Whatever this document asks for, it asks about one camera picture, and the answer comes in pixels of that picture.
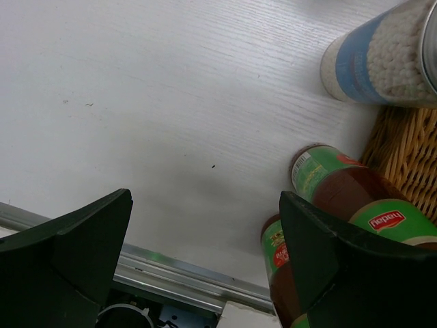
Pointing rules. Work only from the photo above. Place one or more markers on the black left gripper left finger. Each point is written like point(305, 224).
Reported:
point(59, 273)

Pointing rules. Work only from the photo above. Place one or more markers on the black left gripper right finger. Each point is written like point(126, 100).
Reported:
point(348, 277)

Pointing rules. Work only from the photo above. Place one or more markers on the silver-lid bead jar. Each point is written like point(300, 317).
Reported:
point(389, 60)

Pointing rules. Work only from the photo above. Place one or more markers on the green-label sauce bottle near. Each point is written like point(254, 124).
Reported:
point(282, 287)

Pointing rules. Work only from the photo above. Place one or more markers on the green-label sauce bottle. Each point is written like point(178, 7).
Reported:
point(282, 287)
point(351, 192)

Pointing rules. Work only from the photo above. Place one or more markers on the green-label sauce bottle far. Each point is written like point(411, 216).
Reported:
point(351, 192)

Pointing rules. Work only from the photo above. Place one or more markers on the wicker divided basket tray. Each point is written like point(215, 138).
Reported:
point(402, 148)

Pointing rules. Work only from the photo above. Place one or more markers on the aluminium front frame rail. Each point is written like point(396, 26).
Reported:
point(156, 274)

